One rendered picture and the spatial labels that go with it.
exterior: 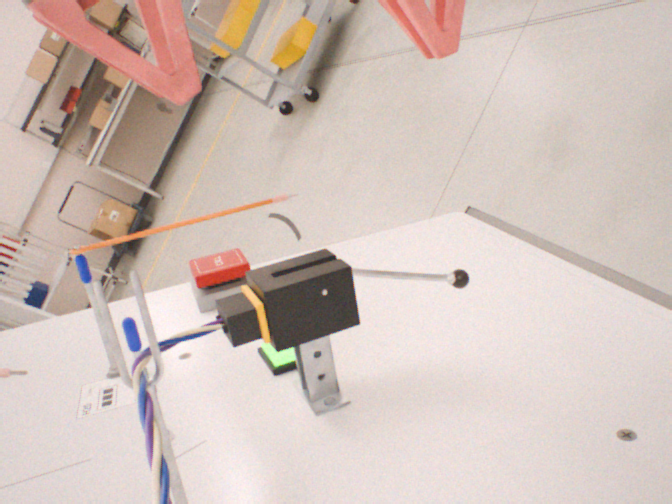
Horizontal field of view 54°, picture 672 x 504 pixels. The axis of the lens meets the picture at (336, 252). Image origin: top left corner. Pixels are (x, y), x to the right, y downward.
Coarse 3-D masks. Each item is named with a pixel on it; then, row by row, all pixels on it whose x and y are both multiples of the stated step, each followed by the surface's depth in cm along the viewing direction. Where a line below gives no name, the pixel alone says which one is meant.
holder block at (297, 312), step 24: (288, 264) 41; (312, 264) 41; (336, 264) 40; (264, 288) 38; (288, 288) 38; (312, 288) 39; (336, 288) 40; (288, 312) 39; (312, 312) 39; (336, 312) 40; (288, 336) 39; (312, 336) 40
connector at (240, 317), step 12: (216, 300) 41; (228, 300) 40; (240, 300) 40; (228, 312) 39; (240, 312) 38; (252, 312) 38; (228, 324) 38; (240, 324) 38; (252, 324) 39; (228, 336) 39; (240, 336) 39; (252, 336) 39
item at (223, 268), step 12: (228, 252) 63; (240, 252) 62; (192, 264) 61; (204, 264) 60; (216, 264) 60; (228, 264) 59; (240, 264) 59; (204, 276) 58; (216, 276) 58; (228, 276) 59; (240, 276) 59
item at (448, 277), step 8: (360, 272) 42; (368, 272) 42; (376, 272) 43; (384, 272) 43; (392, 272) 43; (400, 272) 43; (408, 272) 44; (448, 272) 45; (424, 280) 44; (432, 280) 44; (440, 280) 45; (448, 280) 45
